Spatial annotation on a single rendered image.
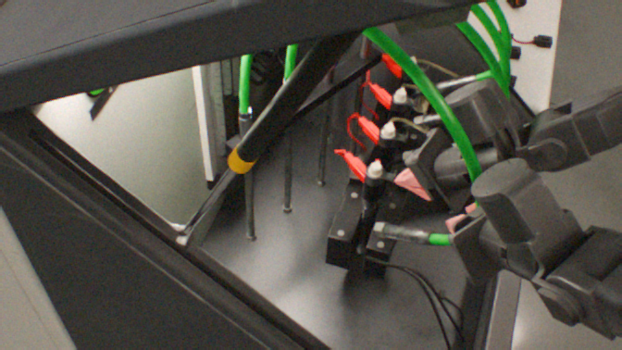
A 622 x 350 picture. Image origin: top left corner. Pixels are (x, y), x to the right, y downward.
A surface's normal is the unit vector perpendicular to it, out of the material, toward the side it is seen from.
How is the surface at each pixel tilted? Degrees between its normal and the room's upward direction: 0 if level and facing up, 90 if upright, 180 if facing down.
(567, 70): 0
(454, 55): 90
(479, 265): 49
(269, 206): 0
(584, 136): 66
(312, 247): 0
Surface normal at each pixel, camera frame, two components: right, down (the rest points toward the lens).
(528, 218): 0.25, 0.05
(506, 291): 0.04, -0.64
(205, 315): -0.30, 0.73
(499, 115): -0.35, 0.41
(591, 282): -0.51, -0.77
